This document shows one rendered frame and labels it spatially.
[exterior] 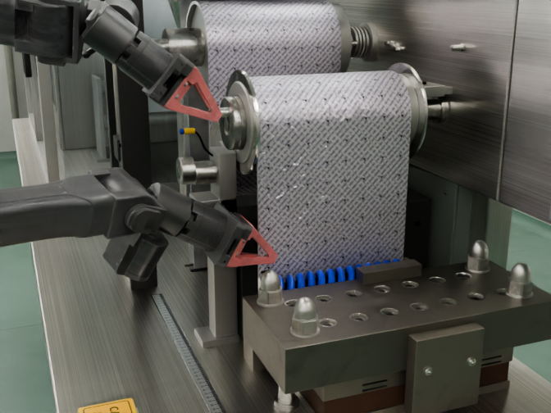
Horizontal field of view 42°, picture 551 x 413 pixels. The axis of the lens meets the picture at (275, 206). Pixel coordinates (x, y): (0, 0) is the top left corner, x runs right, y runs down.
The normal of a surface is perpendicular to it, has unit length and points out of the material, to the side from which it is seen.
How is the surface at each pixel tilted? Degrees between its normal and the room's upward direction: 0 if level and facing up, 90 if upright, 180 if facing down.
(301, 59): 92
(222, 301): 90
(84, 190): 21
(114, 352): 0
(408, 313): 0
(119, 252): 72
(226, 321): 90
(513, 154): 90
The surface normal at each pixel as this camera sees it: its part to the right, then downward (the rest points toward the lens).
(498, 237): 0.36, 0.28
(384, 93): 0.27, -0.39
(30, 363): 0.00, -0.96
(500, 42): -0.94, 0.11
